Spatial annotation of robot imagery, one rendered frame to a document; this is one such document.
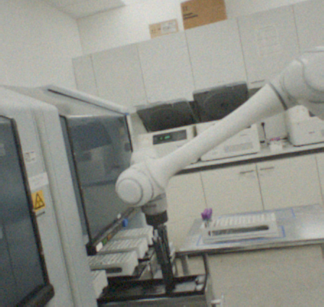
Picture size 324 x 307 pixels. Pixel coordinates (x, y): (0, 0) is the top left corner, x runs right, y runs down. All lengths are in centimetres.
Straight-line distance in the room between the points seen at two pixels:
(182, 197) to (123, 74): 141
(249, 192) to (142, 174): 254
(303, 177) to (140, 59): 194
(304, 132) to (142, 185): 261
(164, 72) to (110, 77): 58
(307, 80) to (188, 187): 270
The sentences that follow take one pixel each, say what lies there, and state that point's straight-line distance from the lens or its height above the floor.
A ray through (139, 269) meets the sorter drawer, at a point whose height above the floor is 82.
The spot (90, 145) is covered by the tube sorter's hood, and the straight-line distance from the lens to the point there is 128.
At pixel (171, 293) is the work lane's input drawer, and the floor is 81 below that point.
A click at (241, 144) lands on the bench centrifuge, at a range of 342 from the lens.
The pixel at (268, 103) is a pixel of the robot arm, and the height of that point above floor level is 132.
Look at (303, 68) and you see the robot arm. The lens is 92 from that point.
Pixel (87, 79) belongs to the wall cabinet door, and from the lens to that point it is 403.
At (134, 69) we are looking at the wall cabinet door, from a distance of 386.
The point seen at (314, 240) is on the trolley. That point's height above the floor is 81.
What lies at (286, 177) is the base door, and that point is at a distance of 347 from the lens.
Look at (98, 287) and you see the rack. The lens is 130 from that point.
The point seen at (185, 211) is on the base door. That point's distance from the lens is 357.
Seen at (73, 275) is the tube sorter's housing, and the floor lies 95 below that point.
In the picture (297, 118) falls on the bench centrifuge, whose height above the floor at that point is 115.
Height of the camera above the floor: 132
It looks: 3 degrees down
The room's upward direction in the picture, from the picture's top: 11 degrees counter-clockwise
